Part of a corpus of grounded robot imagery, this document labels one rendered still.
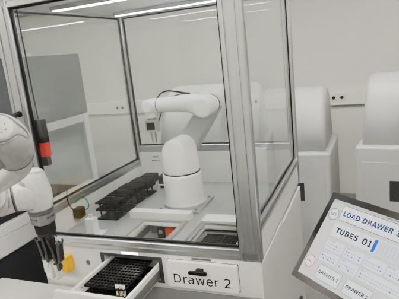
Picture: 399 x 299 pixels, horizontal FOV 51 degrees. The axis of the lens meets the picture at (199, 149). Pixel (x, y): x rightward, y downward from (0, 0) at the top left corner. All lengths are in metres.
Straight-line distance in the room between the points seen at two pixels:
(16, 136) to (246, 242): 0.88
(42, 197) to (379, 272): 1.12
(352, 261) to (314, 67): 3.36
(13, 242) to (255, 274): 1.33
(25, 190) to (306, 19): 3.53
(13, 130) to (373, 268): 1.01
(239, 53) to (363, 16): 3.14
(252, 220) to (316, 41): 3.21
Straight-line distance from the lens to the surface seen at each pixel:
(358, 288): 1.32
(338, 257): 1.39
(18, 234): 2.45
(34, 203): 1.62
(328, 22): 4.51
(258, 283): 1.63
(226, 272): 1.63
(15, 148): 1.06
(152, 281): 1.72
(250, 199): 1.50
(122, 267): 1.78
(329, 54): 4.51
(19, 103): 1.90
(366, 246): 1.35
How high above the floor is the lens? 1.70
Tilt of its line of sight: 13 degrees down
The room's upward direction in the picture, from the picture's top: 6 degrees counter-clockwise
